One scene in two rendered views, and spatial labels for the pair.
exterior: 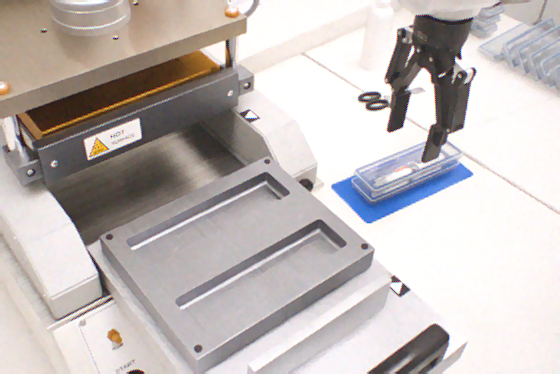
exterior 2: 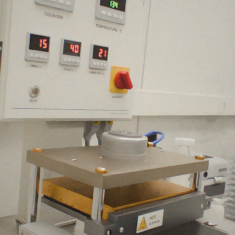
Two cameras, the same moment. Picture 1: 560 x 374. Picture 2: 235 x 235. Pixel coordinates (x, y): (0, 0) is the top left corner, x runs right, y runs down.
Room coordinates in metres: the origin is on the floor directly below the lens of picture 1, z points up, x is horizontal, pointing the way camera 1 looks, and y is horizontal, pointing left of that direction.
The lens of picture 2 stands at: (-0.09, 0.29, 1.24)
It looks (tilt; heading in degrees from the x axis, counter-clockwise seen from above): 5 degrees down; 354
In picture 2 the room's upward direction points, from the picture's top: 6 degrees clockwise
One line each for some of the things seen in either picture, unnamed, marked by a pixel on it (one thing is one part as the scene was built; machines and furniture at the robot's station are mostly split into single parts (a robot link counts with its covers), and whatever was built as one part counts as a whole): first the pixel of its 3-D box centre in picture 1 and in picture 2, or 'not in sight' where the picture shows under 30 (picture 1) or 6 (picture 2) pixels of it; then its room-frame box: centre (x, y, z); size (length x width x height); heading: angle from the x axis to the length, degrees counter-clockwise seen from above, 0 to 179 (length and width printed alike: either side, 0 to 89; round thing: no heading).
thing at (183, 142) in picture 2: not in sight; (181, 170); (1.40, -0.12, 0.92); 0.09 x 0.08 x 0.25; 93
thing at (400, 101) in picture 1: (398, 111); not in sight; (0.81, -0.18, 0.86); 0.03 x 0.01 x 0.07; 125
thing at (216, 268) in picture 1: (237, 250); not in sight; (0.40, 0.03, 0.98); 0.20 x 0.17 x 0.03; 131
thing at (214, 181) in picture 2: not in sight; (192, 174); (1.52, -0.20, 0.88); 0.25 x 0.20 x 0.17; 39
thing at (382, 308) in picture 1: (267, 290); not in sight; (0.36, 0.00, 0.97); 0.30 x 0.22 x 0.08; 41
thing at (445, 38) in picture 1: (438, 40); not in sight; (0.78, -0.20, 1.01); 0.08 x 0.08 x 0.09
